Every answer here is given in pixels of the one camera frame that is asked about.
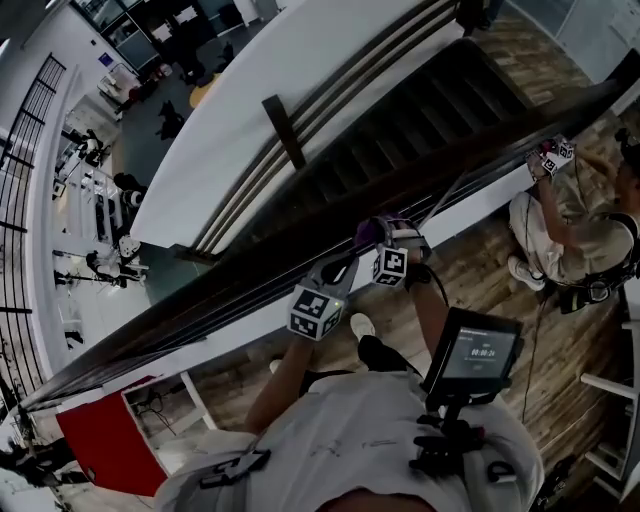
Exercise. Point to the black wristwatch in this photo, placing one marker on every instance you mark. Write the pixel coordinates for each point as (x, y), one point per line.
(417, 277)

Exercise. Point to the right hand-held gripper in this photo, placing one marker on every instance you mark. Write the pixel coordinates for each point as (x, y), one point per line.
(390, 267)

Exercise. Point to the black-framed glass partition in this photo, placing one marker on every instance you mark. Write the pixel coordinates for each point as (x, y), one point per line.
(135, 45)

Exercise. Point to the purple cloth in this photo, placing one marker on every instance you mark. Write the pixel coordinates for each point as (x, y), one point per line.
(370, 231)

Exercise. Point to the person's right forearm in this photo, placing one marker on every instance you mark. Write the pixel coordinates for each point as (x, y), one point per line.
(432, 330)

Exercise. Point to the person's white shoe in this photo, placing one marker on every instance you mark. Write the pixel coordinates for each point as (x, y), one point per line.
(362, 325)
(276, 366)

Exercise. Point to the black metal railing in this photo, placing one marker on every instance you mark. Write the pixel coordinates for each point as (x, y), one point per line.
(15, 310)

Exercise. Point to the dark curved handrail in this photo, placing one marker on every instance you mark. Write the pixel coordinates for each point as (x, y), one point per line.
(250, 280)

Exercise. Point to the red-topped white-legged table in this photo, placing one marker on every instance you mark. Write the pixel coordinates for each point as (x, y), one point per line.
(110, 440)

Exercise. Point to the person's left white shoe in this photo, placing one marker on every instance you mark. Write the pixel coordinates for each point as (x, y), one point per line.
(276, 366)

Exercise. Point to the yellow round table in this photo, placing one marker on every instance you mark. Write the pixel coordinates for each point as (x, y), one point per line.
(202, 92)

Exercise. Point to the person's white t-shirt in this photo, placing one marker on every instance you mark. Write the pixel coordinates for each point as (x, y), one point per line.
(350, 425)

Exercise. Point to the black office chair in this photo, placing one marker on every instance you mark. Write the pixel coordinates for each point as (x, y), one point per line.
(170, 117)

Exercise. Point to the small dark phone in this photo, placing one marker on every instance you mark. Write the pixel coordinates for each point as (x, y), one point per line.
(91, 474)

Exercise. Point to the person's right white shoe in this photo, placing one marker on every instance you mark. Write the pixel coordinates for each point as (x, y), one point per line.
(362, 325)

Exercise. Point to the person's black trousers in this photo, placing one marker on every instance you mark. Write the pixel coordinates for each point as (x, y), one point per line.
(385, 355)

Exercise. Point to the white metal rack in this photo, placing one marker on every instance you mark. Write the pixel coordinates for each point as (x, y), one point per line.
(610, 386)

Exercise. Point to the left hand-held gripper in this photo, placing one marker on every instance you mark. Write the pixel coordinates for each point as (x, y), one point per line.
(315, 312)

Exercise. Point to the black chest-mounted monitor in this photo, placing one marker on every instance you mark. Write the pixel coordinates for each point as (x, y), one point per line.
(475, 350)

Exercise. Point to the dark wooden staircase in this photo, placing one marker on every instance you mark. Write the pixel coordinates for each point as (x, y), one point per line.
(425, 110)

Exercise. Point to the person's left forearm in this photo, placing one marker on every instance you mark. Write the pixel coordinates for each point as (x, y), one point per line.
(282, 385)

